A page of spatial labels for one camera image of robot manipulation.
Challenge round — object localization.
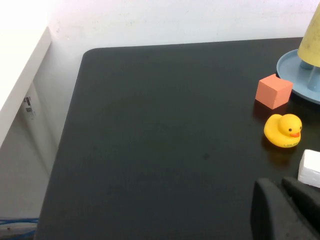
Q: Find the barcode label sticker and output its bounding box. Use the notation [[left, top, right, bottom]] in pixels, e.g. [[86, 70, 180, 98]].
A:
[[23, 96, 36, 121]]

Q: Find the blue cup stand with pegs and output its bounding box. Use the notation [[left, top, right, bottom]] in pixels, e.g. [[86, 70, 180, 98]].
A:
[[276, 48, 320, 105]]

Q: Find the orange foam cube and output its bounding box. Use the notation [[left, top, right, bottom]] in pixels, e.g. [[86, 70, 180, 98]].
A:
[[255, 73, 294, 110]]

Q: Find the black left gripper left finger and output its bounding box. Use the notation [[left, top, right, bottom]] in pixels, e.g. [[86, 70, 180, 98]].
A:
[[250, 177, 315, 240]]

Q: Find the yellow speckled cup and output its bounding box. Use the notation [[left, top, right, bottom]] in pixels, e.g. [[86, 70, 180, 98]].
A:
[[297, 3, 320, 68]]

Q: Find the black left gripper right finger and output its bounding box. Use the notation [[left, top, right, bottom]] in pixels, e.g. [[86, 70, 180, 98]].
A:
[[282, 176, 320, 240]]

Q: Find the white foam cube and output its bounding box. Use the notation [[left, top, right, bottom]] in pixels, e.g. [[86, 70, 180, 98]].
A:
[[297, 149, 320, 188]]

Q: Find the yellow rubber duck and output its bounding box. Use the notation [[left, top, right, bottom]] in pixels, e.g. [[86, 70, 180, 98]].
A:
[[263, 113, 303, 149]]

